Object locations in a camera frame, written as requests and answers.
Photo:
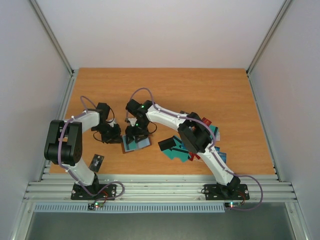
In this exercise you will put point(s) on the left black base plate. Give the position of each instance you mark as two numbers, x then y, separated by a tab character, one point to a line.
78	193

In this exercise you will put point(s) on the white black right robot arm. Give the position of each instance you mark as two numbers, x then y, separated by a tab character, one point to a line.
195	135

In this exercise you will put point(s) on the teal magnetic stripe card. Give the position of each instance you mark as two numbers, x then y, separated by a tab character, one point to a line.
176	152

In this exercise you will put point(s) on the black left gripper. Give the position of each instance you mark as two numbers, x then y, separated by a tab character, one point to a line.
117	136

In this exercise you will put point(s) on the teal striped card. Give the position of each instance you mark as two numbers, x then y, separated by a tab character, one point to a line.
216	132

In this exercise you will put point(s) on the aluminium right corner post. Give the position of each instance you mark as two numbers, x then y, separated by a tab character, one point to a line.
269	34

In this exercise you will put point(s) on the aluminium front rail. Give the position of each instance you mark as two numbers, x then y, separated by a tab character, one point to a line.
160	188

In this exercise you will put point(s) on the slotted grey cable duct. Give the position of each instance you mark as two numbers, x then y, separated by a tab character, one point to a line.
129	208

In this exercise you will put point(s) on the black VIP card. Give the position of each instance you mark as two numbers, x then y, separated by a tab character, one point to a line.
96	163

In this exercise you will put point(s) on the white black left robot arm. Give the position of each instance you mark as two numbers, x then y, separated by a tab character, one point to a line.
64	144

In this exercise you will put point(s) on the black magnetic stripe card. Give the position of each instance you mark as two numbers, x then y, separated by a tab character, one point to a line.
167	144

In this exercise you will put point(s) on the aluminium left corner post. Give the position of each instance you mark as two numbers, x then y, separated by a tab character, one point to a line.
48	30

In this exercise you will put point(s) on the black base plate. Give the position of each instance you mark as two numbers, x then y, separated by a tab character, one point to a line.
215	192
78	193

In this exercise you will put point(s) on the brown leather card holder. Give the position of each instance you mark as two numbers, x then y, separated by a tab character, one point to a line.
141	144

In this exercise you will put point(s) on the aluminium corner post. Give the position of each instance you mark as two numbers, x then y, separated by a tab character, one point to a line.
48	30
269	34

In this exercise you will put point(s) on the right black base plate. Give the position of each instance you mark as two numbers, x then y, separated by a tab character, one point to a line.
215	192

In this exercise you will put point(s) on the blue card lower right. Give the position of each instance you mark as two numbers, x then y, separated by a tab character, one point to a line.
223	156

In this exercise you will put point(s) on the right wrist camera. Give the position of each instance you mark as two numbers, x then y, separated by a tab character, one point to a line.
131	121

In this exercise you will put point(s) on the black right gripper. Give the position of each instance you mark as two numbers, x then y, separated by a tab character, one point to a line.
136	130

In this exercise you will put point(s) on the red card near gripper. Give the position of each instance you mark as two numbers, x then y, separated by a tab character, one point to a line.
206	121

